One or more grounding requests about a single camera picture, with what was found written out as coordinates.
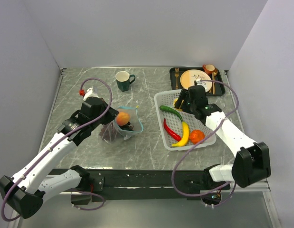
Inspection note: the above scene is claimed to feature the peach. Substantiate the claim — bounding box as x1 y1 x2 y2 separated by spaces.
116 112 130 126

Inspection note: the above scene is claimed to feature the orange tangerine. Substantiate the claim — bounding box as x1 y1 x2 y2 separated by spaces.
189 130 205 144

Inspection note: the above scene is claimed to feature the clear zip top bag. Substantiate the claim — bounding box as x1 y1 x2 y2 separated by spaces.
98 105 144 143

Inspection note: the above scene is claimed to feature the black grape bunch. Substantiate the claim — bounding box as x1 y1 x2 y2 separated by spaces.
120 122 134 131

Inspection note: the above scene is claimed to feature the banana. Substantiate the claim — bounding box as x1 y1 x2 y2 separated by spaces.
171 121 189 147

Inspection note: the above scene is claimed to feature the red grape bunch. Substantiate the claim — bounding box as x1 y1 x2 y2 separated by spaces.
99 123 117 143

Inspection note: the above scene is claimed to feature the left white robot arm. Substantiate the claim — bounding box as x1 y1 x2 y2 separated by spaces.
0 97 119 219

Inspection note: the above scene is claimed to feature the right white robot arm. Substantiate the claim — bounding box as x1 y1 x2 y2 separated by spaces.
175 85 271 189

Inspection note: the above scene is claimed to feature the beige round plate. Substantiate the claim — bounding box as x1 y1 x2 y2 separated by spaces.
180 69 212 92

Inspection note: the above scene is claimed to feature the green chili pepper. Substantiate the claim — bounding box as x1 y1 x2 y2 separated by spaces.
159 105 183 121

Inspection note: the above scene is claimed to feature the dark green tray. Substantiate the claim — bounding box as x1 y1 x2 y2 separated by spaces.
169 66 226 96

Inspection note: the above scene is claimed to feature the gold spoon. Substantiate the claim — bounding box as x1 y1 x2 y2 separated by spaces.
208 68 218 95

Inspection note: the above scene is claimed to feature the small orange cup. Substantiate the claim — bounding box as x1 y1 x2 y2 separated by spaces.
202 64 216 75

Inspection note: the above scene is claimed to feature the gold fork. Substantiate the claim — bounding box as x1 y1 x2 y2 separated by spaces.
175 68 179 90

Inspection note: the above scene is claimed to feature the red chili pepper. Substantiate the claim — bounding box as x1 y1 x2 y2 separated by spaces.
163 118 181 142

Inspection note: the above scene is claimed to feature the green mug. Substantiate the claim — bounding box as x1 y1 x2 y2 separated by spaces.
115 71 136 92

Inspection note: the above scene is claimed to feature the black base beam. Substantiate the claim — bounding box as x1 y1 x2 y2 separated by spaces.
49 168 233 205

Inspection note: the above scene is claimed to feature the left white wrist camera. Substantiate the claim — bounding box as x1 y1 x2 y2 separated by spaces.
79 86 99 101

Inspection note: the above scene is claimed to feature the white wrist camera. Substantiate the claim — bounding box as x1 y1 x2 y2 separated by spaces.
194 79 204 86
79 86 99 101

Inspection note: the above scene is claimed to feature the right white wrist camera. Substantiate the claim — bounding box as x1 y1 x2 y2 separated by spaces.
194 79 204 86

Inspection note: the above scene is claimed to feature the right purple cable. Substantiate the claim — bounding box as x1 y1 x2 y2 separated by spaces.
171 79 240 208

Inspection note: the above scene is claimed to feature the purple cable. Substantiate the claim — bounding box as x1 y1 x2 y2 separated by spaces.
0 77 113 222
171 79 240 208

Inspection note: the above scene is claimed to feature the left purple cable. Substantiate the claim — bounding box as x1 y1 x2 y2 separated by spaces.
0 77 113 222

